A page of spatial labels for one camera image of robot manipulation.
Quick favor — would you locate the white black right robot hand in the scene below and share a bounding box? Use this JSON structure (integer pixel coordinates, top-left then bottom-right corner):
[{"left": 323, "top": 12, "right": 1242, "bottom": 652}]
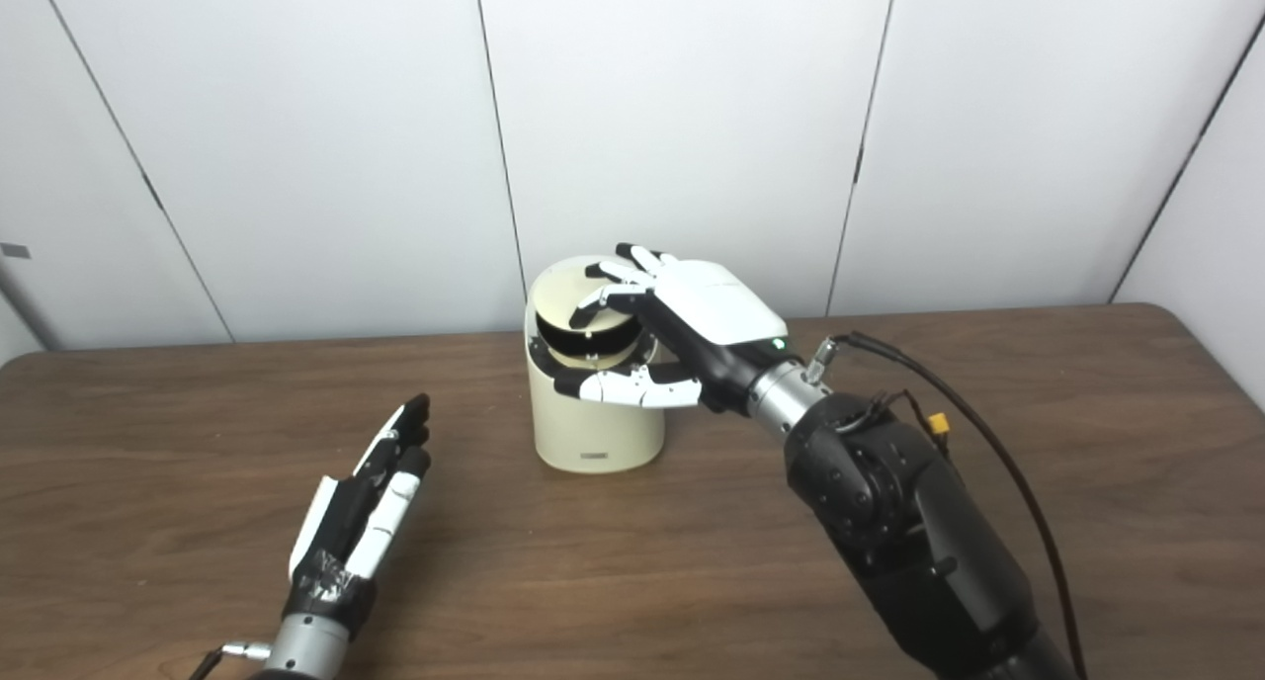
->
[{"left": 553, "top": 243, "right": 792, "bottom": 414}]

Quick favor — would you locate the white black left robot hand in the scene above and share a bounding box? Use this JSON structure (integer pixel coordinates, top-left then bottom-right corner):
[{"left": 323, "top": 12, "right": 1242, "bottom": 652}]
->
[{"left": 284, "top": 393, "right": 433, "bottom": 627}]

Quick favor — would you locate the round cream bin lid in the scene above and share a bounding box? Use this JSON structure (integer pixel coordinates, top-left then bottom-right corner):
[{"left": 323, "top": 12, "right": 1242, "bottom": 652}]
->
[{"left": 534, "top": 263, "right": 643, "bottom": 337}]

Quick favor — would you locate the cream-colored bin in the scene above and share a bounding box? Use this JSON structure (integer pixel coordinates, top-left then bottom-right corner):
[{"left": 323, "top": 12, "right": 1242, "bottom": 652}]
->
[{"left": 524, "top": 255, "right": 665, "bottom": 473}]

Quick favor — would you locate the black bin liner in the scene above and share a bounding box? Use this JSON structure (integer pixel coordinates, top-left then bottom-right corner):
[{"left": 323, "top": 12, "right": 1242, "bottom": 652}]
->
[{"left": 532, "top": 304, "right": 648, "bottom": 370}]

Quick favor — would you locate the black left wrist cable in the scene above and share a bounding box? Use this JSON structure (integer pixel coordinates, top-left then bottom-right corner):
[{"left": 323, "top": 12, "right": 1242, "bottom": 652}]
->
[{"left": 188, "top": 642, "right": 273, "bottom": 680}]

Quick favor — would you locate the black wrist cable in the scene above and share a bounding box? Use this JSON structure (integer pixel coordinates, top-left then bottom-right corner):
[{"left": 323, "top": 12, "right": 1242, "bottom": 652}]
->
[
  {"left": 188, "top": 642, "right": 273, "bottom": 680},
  {"left": 805, "top": 331, "right": 1088, "bottom": 680}
]

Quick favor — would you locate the thin wire with yellow connector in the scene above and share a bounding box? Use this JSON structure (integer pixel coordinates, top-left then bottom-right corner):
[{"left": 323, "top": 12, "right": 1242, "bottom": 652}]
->
[{"left": 840, "top": 388, "right": 955, "bottom": 454}]

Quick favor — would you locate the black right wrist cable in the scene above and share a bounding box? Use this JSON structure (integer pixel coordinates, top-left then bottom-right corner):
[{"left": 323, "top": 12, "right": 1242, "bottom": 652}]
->
[{"left": 805, "top": 331, "right": 1088, "bottom": 680}]

